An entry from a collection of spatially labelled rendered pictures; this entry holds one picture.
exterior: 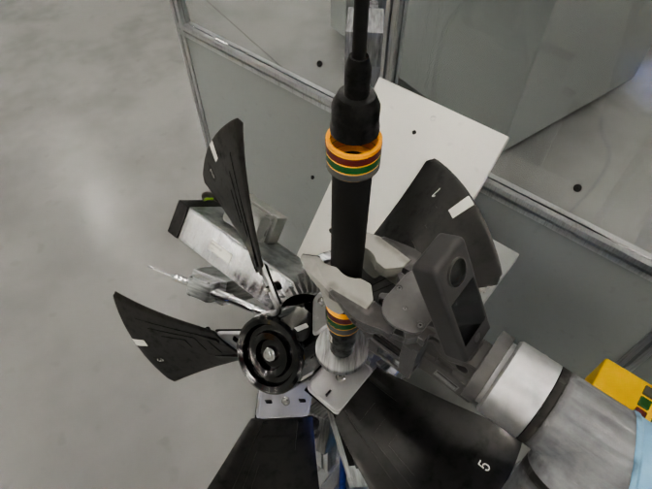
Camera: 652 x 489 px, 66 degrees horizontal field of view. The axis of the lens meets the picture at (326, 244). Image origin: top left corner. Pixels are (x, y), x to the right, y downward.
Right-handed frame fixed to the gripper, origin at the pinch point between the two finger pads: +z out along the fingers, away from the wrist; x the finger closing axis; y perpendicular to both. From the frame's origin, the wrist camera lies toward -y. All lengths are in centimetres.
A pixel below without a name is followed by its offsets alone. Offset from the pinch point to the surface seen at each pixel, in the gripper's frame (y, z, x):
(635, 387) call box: 42, -40, 35
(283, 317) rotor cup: 22.9, 7.2, -0.7
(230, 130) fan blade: 8.2, 28.6, 12.0
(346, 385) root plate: 30.5, -4.5, -0.3
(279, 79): 51, 77, 70
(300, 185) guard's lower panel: 95, 71, 70
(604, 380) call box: 42, -36, 33
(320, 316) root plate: 24.3, 3.7, 3.4
